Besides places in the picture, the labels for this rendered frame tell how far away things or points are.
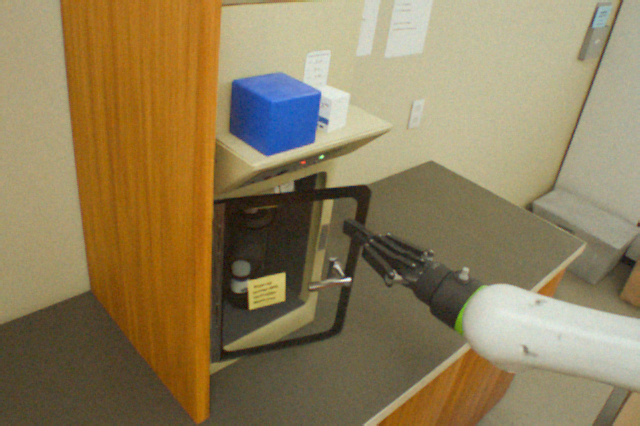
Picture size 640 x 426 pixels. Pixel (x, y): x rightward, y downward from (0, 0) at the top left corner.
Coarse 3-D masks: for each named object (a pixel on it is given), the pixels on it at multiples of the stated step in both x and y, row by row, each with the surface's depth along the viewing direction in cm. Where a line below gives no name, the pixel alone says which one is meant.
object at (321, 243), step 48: (288, 192) 97; (336, 192) 101; (240, 240) 98; (288, 240) 103; (336, 240) 108; (240, 288) 104; (288, 288) 109; (336, 288) 115; (240, 336) 111; (288, 336) 117; (336, 336) 124
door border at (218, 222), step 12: (216, 204) 92; (216, 216) 93; (216, 228) 94; (216, 240) 96; (216, 252) 97; (216, 264) 99; (216, 276) 100; (216, 288) 102; (216, 300) 103; (216, 312) 105; (216, 324) 107; (216, 336) 109; (216, 348) 110; (216, 360) 112
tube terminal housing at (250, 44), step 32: (320, 0) 89; (352, 0) 93; (224, 32) 78; (256, 32) 82; (288, 32) 87; (320, 32) 92; (352, 32) 97; (224, 64) 81; (256, 64) 85; (288, 64) 90; (352, 64) 101; (224, 96) 84; (224, 128) 87; (256, 192) 100
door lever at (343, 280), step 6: (336, 264) 111; (342, 264) 111; (336, 270) 111; (342, 270) 111; (342, 276) 109; (348, 276) 109; (318, 282) 106; (324, 282) 106; (330, 282) 106; (336, 282) 107; (342, 282) 107; (348, 282) 108; (312, 288) 105; (318, 288) 105; (324, 288) 106; (330, 288) 107
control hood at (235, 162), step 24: (360, 120) 99; (384, 120) 100; (216, 144) 85; (240, 144) 84; (312, 144) 87; (336, 144) 90; (360, 144) 102; (216, 168) 87; (240, 168) 82; (264, 168) 82; (216, 192) 89
